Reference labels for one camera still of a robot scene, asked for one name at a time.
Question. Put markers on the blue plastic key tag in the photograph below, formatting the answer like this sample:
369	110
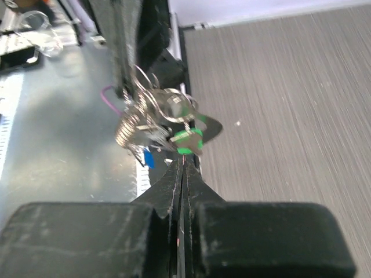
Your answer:
148	159

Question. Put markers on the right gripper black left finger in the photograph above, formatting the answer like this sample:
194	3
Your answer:
70	239

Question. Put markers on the aluminium cable duct rail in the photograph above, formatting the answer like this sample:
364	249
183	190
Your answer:
11	87

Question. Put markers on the green plastic key tag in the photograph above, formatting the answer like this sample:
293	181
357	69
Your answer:
188	141

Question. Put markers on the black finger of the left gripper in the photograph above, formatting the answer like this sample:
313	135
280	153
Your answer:
119	24

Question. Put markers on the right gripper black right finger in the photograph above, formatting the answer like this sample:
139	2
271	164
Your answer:
258	239

